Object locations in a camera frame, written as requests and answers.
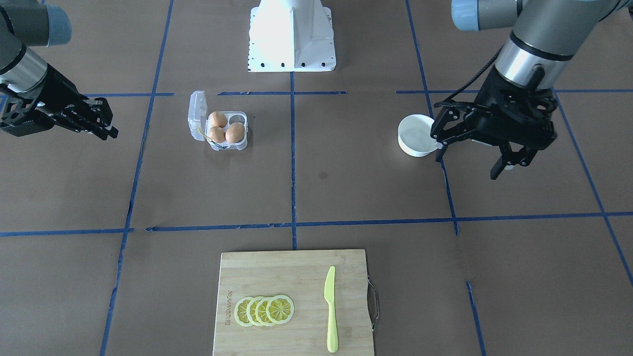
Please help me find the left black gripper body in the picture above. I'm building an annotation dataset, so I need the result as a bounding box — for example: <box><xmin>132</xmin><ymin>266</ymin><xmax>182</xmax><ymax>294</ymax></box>
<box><xmin>430</xmin><ymin>67</ymin><xmax>558</xmax><ymax>150</ymax></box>

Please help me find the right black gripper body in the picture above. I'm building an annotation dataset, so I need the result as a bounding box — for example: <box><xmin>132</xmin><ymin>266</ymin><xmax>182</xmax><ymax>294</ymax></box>
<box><xmin>0</xmin><ymin>65</ymin><xmax>113</xmax><ymax>137</ymax></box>

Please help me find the clear plastic egg box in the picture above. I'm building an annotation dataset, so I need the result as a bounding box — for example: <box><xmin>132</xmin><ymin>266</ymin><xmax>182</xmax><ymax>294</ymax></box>
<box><xmin>187</xmin><ymin>90</ymin><xmax>249</xmax><ymax>151</ymax></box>

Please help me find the brown egg from bowl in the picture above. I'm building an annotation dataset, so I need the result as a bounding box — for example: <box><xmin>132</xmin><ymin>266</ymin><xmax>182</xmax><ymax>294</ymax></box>
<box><xmin>225</xmin><ymin>122</ymin><xmax>246</xmax><ymax>143</ymax></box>

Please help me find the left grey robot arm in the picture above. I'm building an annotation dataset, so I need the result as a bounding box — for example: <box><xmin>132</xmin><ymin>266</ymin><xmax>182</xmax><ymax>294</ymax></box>
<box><xmin>430</xmin><ymin>0</ymin><xmax>632</xmax><ymax>180</ymax></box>

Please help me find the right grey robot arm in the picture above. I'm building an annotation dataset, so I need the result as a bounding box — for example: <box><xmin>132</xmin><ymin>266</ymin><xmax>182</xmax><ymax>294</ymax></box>
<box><xmin>0</xmin><ymin>0</ymin><xmax>119</xmax><ymax>140</ymax></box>

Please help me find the white round bowl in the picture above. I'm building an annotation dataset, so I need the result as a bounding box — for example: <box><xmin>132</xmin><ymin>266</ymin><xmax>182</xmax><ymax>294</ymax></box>
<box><xmin>398</xmin><ymin>114</ymin><xmax>438</xmax><ymax>158</ymax></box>

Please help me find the yellow blue rubber band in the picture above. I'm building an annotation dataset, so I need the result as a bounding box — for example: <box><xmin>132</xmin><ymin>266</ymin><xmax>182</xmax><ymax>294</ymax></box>
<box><xmin>198</xmin><ymin>127</ymin><xmax>228</xmax><ymax>150</ymax></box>

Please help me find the yellow plastic knife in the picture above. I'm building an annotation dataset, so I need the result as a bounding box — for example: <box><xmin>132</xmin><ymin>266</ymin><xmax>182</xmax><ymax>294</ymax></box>
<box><xmin>323</xmin><ymin>266</ymin><xmax>339</xmax><ymax>353</ymax></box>

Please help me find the bamboo cutting board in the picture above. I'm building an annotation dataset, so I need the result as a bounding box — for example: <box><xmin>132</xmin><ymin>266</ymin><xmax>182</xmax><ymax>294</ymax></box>
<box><xmin>212</xmin><ymin>249</ymin><xmax>375</xmax><ymax>356</ymax></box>

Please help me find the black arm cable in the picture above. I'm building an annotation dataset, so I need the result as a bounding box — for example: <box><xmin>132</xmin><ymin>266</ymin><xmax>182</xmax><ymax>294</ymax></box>
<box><xmin>445</xmin><ymin>47</ymin><xmax>502</xmax><ymax>107</ymax></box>

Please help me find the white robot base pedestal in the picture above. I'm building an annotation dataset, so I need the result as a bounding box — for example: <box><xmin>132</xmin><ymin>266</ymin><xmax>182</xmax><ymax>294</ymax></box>
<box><xmin>247</xmin><ymin>0</ymin><xmax>337</xmax><ymax>73</ymax></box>

